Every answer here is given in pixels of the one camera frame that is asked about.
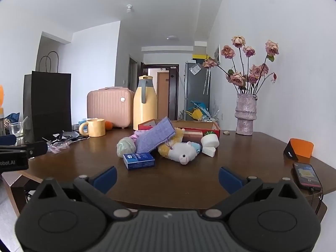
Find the wall picture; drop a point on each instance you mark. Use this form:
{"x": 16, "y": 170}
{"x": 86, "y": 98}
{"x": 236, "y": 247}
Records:
{"x": 216, "y": 53}

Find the pink suitcase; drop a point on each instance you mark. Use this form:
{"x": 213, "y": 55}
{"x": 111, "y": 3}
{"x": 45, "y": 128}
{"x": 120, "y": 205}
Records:
{"x": 110, "y": 107}

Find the yellow box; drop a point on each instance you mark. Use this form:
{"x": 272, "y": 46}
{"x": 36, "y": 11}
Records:
{"x": 200, "y": 56}

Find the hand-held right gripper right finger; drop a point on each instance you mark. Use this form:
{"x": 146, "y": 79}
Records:
{"x": 230, "y": 180}

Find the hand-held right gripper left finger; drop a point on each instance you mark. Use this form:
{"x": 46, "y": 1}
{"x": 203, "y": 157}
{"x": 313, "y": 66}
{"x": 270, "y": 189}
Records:
{"x": 105, "y": 179}

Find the wooden chair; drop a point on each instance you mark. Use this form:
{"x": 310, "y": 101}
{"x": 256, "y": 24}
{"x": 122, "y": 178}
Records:
{"x": 18, "y": 182}

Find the grey refrigerator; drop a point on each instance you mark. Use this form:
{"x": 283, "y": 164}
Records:
{"x": 196, "y": 92}

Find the blue tissue pack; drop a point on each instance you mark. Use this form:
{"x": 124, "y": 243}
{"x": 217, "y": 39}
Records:
{"x": 139, "y": 160}

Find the blue bag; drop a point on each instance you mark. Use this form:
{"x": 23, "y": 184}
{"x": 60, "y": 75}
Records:
{"x": 12, "y": 118}

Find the yellow plush toy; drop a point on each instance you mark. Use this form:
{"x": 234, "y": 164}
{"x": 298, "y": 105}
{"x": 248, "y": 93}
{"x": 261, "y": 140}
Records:
{"x": 168, "y": 147}

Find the black foil packets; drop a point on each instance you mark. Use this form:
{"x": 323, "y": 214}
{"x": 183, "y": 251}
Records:
{"x": 67, "y": 135}

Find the clear plastic wrappers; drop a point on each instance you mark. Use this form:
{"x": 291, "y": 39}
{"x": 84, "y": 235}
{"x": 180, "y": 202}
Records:
{"x": 59, "y": 146}

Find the orange and black box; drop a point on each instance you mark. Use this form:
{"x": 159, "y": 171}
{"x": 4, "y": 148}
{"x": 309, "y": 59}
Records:
{"x": 302, "y": 148}

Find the round ceiling light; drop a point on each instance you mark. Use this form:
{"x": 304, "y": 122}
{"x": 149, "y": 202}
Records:
{"x": 172, "y": 37}

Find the pile of colourful clutter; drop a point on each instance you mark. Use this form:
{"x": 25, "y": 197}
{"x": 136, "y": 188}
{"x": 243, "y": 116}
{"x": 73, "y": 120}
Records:
{"x": 199, "y": 113}

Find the yellow thermos jug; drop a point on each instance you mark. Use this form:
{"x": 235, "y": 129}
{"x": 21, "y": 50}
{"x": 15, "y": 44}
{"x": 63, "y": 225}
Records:
{"x": 145, "y": 105}

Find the clear glass cup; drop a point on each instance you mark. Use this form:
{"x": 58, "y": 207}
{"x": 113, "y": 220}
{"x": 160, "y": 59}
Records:
{"x": 17, "y": 134}

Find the black smartphone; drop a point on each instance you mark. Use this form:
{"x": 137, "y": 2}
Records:
{"x": 306, "y": 175}

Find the yellow mug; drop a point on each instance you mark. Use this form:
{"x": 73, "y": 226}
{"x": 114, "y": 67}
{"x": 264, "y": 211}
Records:
{"x": 95, "y": 127}

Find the orange fruit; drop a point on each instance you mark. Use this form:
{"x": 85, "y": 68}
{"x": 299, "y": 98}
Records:
{"x": 108, "y": 125}

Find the white plush lamb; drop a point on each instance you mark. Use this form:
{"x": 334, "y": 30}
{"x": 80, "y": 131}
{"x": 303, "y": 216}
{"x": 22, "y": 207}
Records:
{"x": 183, "y": 153}

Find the red cardboard box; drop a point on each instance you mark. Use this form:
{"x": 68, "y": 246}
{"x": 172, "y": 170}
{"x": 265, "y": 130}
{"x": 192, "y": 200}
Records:
{"x": 195, "y": 128}

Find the white plush toy green top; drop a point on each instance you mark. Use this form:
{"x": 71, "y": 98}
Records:
{"x": 210, "y": 141}

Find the brown wooden door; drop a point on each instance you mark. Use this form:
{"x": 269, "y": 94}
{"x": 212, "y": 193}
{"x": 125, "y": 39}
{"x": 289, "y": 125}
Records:
{"x": 162, "y": 97}

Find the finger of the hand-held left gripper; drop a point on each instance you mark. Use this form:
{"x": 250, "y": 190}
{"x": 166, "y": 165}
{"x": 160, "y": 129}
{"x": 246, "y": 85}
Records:
{"x": 36, "y": 149}
{"x": 7, "y": 140}

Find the purple microfibre cloth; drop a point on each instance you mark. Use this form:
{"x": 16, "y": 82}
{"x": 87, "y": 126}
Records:
{"x": 155, "y": 136}

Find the dried pink roses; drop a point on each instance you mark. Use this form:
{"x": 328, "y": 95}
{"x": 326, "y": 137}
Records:
{"x": 237, "y": 80}

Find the black paper bag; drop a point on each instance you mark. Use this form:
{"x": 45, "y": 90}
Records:
{"x": 47, "y": 105}

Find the ceiling lamp socket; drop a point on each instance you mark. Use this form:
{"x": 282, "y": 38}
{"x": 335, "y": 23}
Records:
{"x": 129, "y": 8}

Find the brown scouring sponge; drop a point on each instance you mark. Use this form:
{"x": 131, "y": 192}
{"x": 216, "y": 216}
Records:
{"x": 192, "y": 136}

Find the dark wooden door frame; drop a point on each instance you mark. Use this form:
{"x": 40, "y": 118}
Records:
{"x": 173, "y": 94}

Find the pink textured vase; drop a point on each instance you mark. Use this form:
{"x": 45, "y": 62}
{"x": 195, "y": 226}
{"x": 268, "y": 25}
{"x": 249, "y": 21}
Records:
{"x": 245, "y": 113}

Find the pale green mesh bath sponge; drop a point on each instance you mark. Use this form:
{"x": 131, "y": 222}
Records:
{"x": 125, "y": 147}

